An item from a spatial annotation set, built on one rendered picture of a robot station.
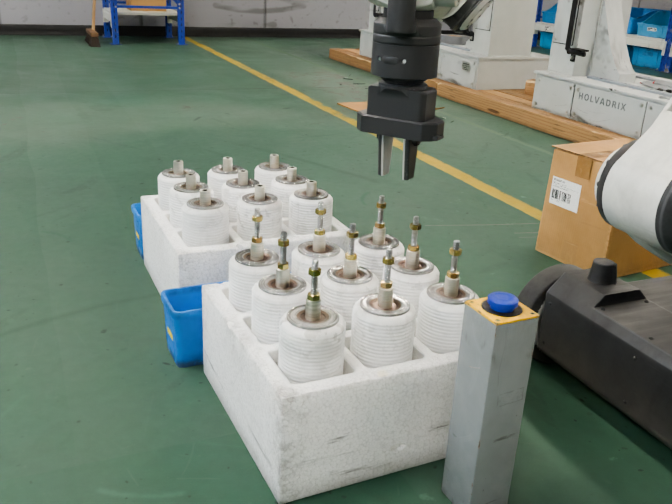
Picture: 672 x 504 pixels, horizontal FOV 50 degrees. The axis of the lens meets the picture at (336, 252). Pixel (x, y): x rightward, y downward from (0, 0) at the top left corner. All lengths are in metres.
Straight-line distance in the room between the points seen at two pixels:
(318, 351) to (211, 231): 0.54
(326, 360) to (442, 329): 0.20
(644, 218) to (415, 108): 0.36
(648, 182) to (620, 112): 2.39
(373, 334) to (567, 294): 0.45
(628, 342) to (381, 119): 0.56
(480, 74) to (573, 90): 0.82
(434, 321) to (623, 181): 0.34
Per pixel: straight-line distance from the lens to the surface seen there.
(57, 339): 1.56
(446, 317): 1.12
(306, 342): 1.01
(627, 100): 3.46
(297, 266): 1.26
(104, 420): 1.30
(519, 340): 0.97
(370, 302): 1.09
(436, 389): 1.12
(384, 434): 1.11
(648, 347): 1.26
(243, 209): 1.52
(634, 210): 1.11
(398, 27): 0.92
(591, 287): 1.37
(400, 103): 0.97
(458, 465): 1.09
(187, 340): 1.39
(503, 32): 4.42
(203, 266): 1.48
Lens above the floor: 0.72
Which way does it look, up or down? 22 degrees down
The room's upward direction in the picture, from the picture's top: 3 degrees clockwise
